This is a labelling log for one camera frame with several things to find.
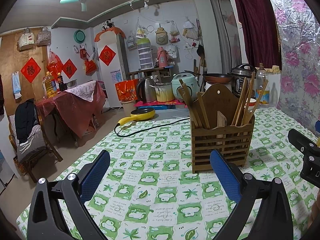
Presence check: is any wooden chopstick bundle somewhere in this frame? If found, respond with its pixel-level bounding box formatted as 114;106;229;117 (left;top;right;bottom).
243;80;268;125
241;72;255;125
236;79;250;126
178;87;199;128
232;78;248;126
197;92;210;129

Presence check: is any lone wooden chopstick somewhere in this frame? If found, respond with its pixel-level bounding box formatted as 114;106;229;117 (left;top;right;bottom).
178;79;202;128

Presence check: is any red white bowl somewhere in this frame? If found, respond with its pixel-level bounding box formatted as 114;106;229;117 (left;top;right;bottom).
248;98;256;107

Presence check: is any clear plastic oil bottle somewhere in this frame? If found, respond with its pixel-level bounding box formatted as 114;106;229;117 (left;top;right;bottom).
255;63;270;106

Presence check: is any wooden chair with clothes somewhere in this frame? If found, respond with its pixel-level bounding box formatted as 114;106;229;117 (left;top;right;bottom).
8;99;63;182

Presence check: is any black silver pressure cooker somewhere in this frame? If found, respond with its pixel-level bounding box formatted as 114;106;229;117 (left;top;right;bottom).
228;63;257;98

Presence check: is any wooden chopstick holder box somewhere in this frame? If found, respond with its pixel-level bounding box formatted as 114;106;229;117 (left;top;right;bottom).
190;84;255;173

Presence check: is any dark red curtain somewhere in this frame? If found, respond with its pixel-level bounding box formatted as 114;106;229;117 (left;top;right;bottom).
235;0;281;68

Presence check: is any white cooker with brown pan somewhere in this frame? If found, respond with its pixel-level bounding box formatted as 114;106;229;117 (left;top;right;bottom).
184;69;234;92

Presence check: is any red covered side table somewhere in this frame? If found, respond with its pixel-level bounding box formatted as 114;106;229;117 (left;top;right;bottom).
36;80;106;138

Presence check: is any yellow cooking oil jug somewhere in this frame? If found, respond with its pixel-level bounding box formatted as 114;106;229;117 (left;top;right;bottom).
42;71;57;98

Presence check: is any mint green rice cooker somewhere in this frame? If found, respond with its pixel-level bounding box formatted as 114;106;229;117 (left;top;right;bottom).
171;71;201;103

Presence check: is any yellow electric frying pan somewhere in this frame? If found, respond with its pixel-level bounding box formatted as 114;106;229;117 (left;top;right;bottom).
117;108;156;126

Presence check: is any red gift bag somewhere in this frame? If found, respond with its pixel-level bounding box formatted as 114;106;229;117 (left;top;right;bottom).
115;79;139;102

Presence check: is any yellow cooking pot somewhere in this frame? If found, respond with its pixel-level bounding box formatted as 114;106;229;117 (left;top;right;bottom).
150;83;175;102

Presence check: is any steel electric kettle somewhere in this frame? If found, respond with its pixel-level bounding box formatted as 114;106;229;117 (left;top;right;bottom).
136;77;157;103

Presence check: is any pink thermos jug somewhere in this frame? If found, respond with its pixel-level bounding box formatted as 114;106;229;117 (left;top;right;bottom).
157;47;169;68

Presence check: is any white refrigerator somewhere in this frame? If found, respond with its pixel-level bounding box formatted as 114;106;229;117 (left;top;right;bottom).
94;27;129;108

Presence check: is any stacked plastic drawer tower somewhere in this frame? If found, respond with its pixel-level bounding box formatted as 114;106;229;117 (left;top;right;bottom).
137;38;154;69

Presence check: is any floral foil wall cover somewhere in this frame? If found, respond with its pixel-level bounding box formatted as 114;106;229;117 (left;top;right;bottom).
270;0;319;136

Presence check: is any black power cable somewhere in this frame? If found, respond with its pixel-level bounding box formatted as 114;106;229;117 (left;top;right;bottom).
114;117;191;138

